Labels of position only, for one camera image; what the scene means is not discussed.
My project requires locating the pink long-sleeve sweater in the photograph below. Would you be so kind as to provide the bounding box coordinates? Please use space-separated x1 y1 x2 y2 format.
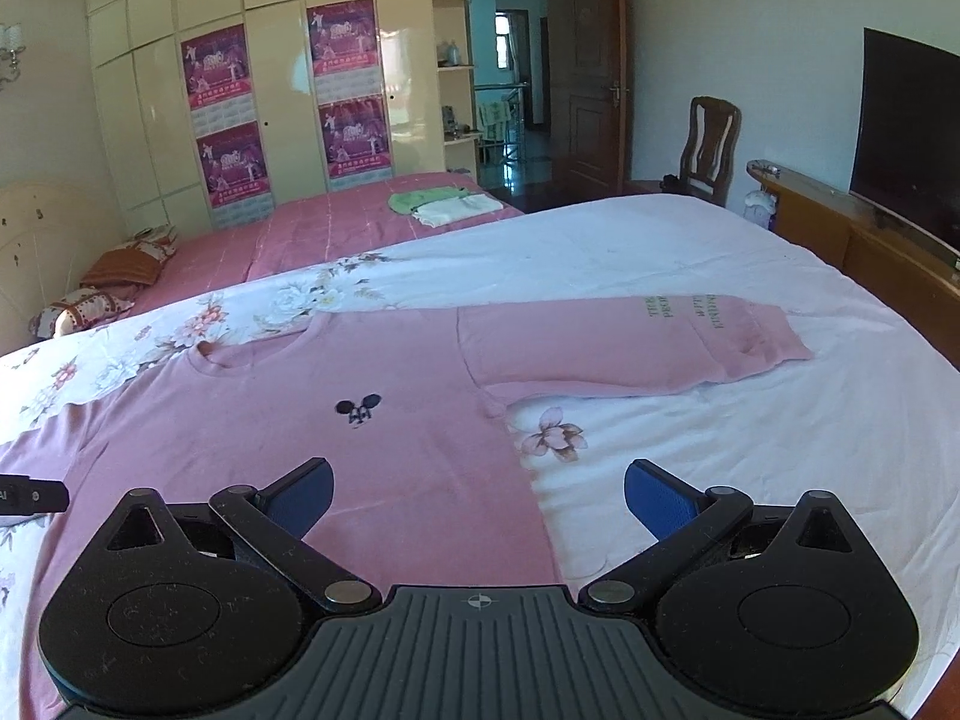
2 294 814 718

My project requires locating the floral red-white pillow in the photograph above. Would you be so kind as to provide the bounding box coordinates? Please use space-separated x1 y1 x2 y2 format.
28 288 135 340

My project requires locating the white floral quilt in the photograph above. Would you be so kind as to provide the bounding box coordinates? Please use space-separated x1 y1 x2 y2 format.
2 195 958 715

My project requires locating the orange patterned pillow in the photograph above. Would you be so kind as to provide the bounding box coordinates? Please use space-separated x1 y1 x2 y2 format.
80 226 179 288

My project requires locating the cream round headboard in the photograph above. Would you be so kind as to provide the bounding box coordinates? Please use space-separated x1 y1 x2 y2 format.
0 181 125 355

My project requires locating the pink striped bedsheet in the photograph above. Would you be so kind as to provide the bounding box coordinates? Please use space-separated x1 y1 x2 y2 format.
130 172 519 316

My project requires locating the white folded cloth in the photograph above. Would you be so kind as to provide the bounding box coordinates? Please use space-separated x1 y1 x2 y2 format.
412 193 503 229

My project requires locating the green folded cloth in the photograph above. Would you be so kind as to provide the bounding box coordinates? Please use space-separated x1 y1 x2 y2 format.
387 187 470 216

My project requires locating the wooden tv cabinet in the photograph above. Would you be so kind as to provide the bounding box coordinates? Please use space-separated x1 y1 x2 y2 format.
747 160 958 362

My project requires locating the dark wooden chair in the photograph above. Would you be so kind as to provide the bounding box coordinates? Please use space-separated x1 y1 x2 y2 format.
659 96 742 206

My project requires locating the lower left pink poster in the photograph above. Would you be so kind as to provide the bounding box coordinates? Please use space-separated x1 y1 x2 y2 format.
197 122 275 229

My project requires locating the pink poster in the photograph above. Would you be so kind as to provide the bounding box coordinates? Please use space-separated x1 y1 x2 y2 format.
319 96 394 190
306 0 382 106
197 122 275 229
181 25 257 138

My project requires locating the lower right pink poster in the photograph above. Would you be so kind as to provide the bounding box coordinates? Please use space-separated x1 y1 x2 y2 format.
319 96 394 190

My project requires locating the brown wooden door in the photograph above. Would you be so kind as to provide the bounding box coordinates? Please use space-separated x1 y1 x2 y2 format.
548 0 630 205

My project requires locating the black flat television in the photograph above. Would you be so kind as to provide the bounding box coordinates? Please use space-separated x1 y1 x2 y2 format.
850 28 960 250

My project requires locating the cream glossy wardrobe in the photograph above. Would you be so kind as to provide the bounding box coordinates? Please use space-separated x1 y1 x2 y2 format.
86 0 449 236

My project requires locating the upper left pink poster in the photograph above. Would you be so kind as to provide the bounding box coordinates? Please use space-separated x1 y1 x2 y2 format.
181 25 257 138

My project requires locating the upper right pink poster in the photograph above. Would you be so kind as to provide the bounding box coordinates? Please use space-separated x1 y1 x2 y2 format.
306 0 382 106

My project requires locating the wall sconce lamp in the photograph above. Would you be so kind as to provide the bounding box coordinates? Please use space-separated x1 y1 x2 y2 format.
0 23 26 86

